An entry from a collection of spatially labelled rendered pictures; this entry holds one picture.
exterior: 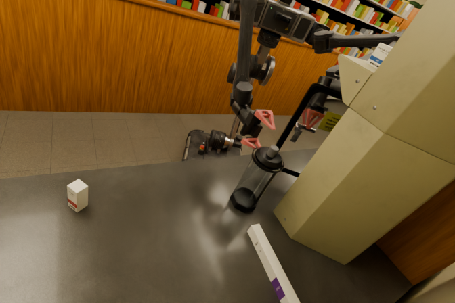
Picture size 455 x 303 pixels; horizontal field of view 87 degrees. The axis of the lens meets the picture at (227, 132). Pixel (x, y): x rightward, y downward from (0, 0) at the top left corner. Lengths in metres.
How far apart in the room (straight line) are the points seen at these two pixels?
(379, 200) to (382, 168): 0.11
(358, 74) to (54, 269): 0.86
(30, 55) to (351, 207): 2.39
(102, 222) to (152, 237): 0.14
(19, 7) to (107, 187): 1.77
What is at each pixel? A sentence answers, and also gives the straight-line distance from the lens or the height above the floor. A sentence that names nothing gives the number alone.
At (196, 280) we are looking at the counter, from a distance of 0.73.
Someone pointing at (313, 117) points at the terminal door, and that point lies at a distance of 0.92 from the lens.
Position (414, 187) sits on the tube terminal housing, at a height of 1.31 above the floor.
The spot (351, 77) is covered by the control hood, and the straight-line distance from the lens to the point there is 0.73.
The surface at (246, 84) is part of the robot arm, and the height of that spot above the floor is 1.29.
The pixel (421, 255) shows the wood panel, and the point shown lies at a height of 1.05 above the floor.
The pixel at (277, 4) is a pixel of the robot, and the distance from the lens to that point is 1.52.
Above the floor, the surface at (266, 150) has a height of 1.18.
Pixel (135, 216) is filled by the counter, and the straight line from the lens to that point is 0.79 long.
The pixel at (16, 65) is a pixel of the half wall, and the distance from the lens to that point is 2.57.
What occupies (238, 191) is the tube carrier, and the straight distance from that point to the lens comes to 0.85.
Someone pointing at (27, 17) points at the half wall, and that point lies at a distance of 2.40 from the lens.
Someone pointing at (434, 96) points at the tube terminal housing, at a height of 1.53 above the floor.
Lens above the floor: 1.60
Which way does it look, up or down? 33 degrees down
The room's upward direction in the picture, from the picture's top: 23 degrees clockwise
